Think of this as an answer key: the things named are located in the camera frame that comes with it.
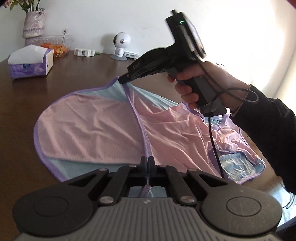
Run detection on white knitted vase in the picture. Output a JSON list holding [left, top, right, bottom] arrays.
[[22, 9, 46, 40]]

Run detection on person's right hand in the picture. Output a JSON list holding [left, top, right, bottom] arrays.
[[168, 62, 250, 114]]

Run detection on white round-headed figurine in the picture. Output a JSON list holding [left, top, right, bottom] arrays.
[[110, 32, 132, 61]]

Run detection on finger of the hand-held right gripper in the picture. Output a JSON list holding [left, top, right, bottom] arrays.
[[118, 70, 151, 84]]

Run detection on small white clip device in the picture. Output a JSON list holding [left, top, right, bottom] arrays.
[[74, 48, 96, 57]]

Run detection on pink garment with purple trim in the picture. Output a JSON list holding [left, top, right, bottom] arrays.
[[33, 77, 266, 200]]

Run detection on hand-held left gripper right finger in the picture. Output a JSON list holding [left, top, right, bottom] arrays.
[[149, 157, 228, 206]]

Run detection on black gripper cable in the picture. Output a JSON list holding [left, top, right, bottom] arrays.
[[208, 86, 260, 179]]

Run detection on purple and white tissue box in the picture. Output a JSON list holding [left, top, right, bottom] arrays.
[[7, 45, 54, 80]]

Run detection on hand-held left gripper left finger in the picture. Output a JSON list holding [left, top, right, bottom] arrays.
[[68, 156, 148, 206]]

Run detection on person's right forearm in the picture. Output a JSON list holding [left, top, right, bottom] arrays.
[[229, 84, 296, 195]]

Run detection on clear plastic container with oranges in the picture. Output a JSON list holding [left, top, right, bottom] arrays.
[[25, 35, 74, 58]]

